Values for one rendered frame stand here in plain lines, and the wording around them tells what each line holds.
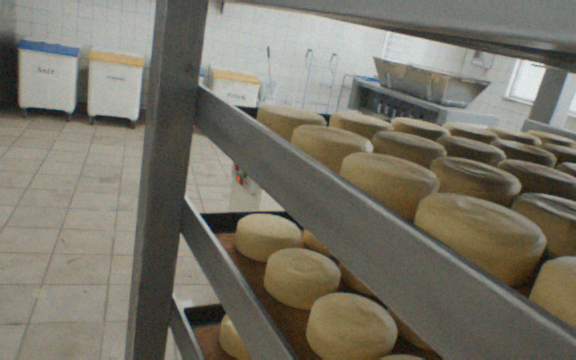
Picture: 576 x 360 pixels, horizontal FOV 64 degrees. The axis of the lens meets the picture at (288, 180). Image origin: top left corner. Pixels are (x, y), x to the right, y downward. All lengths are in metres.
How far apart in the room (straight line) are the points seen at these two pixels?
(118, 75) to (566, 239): 5.12
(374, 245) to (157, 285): 0.27
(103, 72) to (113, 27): 0.78
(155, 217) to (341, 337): 0.18
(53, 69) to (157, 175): 4.98
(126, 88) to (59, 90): 0.65
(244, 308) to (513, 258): 0.15
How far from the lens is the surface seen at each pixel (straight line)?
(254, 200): 1.96
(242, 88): 5.37
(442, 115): 2.07
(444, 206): 0.20
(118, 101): 5.32
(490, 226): 0.19
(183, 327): 0.39
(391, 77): 2.44
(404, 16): 0.16
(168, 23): 0.34
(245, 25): 5.98
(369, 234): 0.17
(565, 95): 0.63
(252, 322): 0.26
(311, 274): 0.30
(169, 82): 0.34
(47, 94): 5.38
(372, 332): 0.27
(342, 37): 6.37
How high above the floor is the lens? 1.39
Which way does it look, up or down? 18 degrees down
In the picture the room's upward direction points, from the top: 11 degrees clockwise
